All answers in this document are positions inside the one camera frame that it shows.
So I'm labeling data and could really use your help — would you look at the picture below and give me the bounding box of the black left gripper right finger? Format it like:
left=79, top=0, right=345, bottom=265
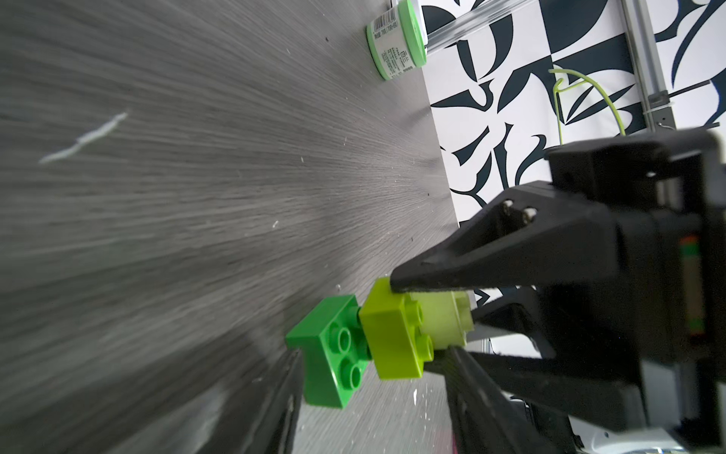
left=425, top=347, right=561, bottom=454

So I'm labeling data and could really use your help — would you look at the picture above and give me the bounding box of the green hoop tube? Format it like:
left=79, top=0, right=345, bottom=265
left=548, top=67, right=627, bottom=145

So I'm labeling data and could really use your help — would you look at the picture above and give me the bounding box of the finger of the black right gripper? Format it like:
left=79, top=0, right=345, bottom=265
left=472, top=288, right=641, bottom=431
left=391, top=182, right=619, bottom=292

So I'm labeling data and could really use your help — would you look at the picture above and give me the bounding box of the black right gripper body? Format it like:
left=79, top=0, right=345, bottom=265
left=546, top=129, right=725, bottom=448

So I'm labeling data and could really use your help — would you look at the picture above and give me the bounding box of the lime lego brick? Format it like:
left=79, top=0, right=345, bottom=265
left=359, top=277, right=474, bottom=380

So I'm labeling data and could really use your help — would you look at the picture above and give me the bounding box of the green lego brick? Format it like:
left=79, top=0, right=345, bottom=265
left=285, top=295, right=372, bottom=409

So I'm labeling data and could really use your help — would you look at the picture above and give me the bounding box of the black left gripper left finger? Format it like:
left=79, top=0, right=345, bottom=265
left=200, top=349, right=304, bottom=453

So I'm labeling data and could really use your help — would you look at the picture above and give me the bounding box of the green lidded jar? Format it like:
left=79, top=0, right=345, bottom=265
left=365, top=0, right=428, bottom=81

